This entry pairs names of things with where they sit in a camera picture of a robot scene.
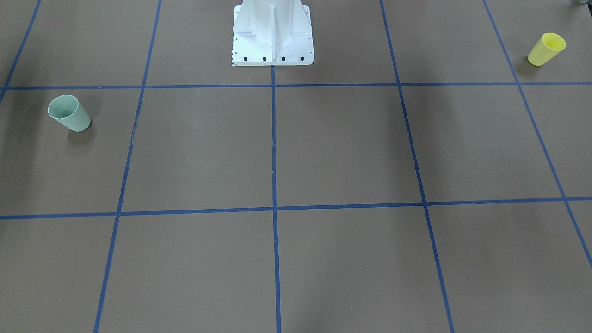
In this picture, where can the yellow plastic cup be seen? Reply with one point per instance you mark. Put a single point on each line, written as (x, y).
(547, 47)

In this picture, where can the green plastic cup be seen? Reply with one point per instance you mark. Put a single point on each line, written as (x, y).
(67, 110)

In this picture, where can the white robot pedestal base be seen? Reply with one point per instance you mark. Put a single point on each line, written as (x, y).
(272, 33)

